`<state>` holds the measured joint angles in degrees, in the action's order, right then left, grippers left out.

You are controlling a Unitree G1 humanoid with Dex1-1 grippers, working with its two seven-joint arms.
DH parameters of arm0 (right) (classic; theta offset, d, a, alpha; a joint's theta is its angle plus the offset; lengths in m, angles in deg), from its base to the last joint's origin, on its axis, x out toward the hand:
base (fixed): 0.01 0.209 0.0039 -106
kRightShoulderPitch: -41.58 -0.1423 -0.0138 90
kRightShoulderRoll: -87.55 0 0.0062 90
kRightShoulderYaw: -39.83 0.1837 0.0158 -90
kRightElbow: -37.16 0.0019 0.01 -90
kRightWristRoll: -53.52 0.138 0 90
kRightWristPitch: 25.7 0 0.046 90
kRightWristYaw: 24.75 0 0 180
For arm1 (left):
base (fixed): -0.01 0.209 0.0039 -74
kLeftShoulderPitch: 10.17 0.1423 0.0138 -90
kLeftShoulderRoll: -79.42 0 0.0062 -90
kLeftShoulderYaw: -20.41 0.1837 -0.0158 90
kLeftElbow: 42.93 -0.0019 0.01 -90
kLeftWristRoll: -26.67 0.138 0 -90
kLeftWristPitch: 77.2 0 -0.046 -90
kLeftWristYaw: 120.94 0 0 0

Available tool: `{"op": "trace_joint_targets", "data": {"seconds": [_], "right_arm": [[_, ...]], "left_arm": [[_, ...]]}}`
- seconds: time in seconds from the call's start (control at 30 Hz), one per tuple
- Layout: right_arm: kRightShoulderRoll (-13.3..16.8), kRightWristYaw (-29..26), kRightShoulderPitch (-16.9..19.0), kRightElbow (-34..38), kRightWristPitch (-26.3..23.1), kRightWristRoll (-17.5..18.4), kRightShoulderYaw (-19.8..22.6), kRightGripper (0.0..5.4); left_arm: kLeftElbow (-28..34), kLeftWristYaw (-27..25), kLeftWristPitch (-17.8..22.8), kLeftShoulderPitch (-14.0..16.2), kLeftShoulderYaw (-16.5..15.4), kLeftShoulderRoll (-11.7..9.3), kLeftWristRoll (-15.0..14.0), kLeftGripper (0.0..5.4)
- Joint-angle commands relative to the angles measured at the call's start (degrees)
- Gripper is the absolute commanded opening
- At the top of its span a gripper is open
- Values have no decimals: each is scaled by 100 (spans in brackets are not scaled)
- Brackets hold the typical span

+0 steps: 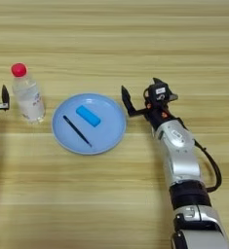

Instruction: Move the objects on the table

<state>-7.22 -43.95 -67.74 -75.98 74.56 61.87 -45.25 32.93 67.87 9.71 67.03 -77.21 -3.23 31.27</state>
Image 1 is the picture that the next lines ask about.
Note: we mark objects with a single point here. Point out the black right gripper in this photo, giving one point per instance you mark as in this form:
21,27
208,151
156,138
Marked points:
160,113

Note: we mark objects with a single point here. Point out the clear red-capped water bottle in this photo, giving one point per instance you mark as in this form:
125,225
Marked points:
28,97

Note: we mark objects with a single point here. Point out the blue rectangular eraser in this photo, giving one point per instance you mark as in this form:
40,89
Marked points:
88,115

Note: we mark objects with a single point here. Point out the thin black pen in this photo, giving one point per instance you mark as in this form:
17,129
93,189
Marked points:
77,130

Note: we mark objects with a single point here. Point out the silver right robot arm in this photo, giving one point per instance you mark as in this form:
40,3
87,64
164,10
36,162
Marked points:
181,155

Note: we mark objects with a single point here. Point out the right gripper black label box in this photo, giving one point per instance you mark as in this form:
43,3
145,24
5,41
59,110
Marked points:
159,91

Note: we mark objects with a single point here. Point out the light blue round plate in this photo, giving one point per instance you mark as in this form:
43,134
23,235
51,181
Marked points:
103,136

